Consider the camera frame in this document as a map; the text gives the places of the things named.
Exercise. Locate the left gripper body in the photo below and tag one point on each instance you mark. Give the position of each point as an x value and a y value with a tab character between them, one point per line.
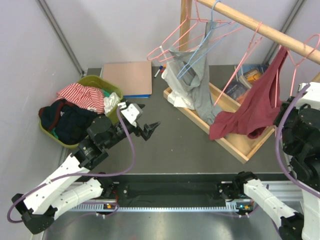
120	133

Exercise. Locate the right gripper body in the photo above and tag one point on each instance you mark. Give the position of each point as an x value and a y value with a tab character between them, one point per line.
287	134

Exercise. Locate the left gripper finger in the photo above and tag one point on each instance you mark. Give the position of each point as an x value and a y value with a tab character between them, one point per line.
138	106
148	130

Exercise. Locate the maroon tank top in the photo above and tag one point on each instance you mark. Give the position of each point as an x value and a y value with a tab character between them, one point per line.
260	106

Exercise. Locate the pink wire hanger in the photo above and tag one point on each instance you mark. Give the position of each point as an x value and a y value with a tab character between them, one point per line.
188	35
296	64
254	42

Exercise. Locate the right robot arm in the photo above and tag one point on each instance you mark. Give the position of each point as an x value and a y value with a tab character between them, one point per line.
291	224

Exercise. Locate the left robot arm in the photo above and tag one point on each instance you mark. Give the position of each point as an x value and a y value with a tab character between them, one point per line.
72	183

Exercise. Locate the grey tank top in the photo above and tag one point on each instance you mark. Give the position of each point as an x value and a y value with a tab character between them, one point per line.
197	81

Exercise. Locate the white crumpled cloth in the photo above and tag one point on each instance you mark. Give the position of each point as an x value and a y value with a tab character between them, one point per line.
110	102

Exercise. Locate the pink folder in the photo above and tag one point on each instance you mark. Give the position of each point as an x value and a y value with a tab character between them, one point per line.
133	78

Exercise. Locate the red white striped garment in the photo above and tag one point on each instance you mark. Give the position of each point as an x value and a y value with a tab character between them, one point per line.
85	97

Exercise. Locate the blue capped marker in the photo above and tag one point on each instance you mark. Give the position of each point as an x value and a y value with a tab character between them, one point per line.
158	71

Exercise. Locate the green laundry basket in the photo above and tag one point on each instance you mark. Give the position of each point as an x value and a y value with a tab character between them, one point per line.
106	87

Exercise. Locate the navy garment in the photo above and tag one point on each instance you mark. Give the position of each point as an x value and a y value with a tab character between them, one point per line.
66	122

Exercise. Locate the stack of books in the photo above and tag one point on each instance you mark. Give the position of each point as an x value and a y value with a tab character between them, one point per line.
244	80

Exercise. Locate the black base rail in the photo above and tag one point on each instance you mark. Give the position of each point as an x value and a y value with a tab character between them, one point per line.
172	190

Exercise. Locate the blue wire hanger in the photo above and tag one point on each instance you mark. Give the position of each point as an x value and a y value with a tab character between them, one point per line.
201	50

